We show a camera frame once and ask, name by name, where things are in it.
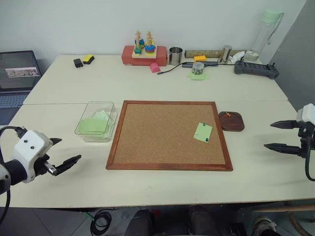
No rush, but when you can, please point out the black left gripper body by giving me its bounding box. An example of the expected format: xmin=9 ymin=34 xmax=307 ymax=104
xmin=32 ymin=153 xmax=59 ymax=177

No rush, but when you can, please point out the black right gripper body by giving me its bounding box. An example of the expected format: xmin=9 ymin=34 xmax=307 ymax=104
xmin=296 ymin=121 xmax=315 ymax=158

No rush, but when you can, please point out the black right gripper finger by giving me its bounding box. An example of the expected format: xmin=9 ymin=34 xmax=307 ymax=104
xmin=263 ymin=143 xmax=302 ymax=155
xmin=270 ymin=119 xmax=300 ymax=129

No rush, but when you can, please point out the wood-framed cork board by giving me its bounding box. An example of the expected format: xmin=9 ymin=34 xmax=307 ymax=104
xmin=105 ymin=100 xmax=234 ymax=172

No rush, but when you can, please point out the clear plastic box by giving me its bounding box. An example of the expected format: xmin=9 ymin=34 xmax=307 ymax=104
xmin=74 ymin=101 xmax=117 ymax=143

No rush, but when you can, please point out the dark wooden dish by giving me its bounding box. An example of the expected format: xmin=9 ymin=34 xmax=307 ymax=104
xmin=218 ymin=111 xmax=246 ymax=132

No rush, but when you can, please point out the dark grey handheld controller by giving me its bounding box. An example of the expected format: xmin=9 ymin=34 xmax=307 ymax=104
xmin=233 ymin=59 xmax=281 ymax=80

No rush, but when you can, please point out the grey partition panel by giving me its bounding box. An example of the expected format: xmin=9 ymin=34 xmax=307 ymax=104
xmin=269 ymin=0 xmax=315 ymax=110

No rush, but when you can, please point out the grey shoe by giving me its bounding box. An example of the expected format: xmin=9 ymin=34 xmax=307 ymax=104
xmin=253 ymin=216 xmax=278 ymax=236

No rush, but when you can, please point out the grey laptop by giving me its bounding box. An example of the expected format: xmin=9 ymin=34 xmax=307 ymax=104
xmin=0 ymin=50 xmax=43 ymax=126

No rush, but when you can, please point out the crumpled white paper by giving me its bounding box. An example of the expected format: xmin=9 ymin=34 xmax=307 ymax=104
xmin=227 ymin=51 xmax=247 ymax=63

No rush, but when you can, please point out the clear bottle green lid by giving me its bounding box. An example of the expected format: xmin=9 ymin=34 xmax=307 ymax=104
xmin=243 ymin=9 xmax=285 ymax=61

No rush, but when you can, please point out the tall steel cylinder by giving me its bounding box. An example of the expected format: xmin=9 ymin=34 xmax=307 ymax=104
xmin=218 ymin=45 xmax=233 ymax=64

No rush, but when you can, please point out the dark rounded shape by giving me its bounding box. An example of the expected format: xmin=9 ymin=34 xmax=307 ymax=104
xmin=188 ymin=205 xmax=221 ymax=236
xmin=125 ymin=208 xmax=155 ymax=236

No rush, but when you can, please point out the black usb hub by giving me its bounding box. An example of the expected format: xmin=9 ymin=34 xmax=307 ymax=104
xmin=182 ymin=61 xmax=219 ymax=68

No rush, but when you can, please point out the patterned tape roll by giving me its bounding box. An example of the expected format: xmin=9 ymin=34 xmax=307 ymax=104
xmin=192 ymin=61 xmax=205 ymax=75

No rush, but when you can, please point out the red rectangular box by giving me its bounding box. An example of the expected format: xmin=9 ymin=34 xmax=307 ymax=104
xmin=121 ymin=45 xmax=168 ymax=67

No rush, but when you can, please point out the wooden peg stacking toy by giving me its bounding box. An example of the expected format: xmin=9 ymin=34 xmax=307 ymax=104
xmin=131 ymin=30 xmax=158 ymax=59

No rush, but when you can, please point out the stainless steel cup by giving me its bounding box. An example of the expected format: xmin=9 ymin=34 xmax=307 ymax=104
xmin=168 ymin=46 xmax=184 ymax=66

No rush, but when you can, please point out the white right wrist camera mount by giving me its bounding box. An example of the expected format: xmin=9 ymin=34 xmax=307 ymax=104
xmin=296 ymin=103 xmax=315 ymax=124

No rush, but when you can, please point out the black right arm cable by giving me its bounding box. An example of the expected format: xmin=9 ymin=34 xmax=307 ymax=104
xmin=305 ymin=137 xmax=315 ymax=182

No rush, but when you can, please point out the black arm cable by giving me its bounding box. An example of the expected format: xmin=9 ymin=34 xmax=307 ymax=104
xmin=305 ymin=137 xmax=315 ymax=182
xmin=0 ymin=125 xmax=27 ymax=236

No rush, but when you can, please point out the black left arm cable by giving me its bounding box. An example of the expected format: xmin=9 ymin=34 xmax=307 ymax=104
xmin=0 ymin=125 xmax=27 ymax=236

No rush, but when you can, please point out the coiled black cable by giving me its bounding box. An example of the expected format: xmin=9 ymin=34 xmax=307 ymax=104
xmin=89 ymin=207 xmax=113 ymax=236

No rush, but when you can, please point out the tan ribbed hose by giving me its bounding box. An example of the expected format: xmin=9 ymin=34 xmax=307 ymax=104
xmin=286 ymin=210 xmax=311 ymax=236

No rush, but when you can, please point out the black cable with plug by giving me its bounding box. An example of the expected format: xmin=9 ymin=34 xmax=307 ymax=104
xmin=157 ymin=64 xmax=184 ymax=75

